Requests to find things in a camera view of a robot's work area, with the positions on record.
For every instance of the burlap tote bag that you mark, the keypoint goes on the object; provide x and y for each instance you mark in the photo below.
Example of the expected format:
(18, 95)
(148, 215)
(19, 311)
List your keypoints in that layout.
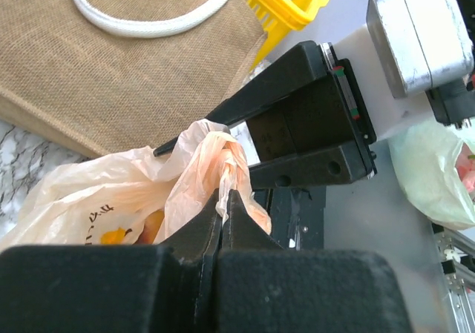
(66, 80)

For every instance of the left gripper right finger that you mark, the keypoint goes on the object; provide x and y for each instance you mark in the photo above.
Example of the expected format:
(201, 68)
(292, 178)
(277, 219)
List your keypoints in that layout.
(261, 287)

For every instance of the pale green plastic bag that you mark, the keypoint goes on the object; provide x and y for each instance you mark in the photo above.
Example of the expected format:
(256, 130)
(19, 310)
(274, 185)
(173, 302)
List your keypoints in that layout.
(434, 165)

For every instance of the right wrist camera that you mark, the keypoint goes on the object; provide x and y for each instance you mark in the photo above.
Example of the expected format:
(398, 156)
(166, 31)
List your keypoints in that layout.
(409, 60)

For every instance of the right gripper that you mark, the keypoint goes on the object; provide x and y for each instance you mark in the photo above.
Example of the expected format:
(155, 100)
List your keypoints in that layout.
(305, 126)

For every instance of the yellow mesh basket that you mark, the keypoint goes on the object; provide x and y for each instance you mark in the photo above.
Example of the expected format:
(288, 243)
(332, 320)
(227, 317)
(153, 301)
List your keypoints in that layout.
(279, 17)

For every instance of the orange plastic grocery bag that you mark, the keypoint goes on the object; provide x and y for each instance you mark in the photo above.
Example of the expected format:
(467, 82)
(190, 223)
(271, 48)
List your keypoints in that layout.
(111, 200)

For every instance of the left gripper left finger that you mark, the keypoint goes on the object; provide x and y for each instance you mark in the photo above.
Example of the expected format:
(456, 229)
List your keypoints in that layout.
(113, 288)

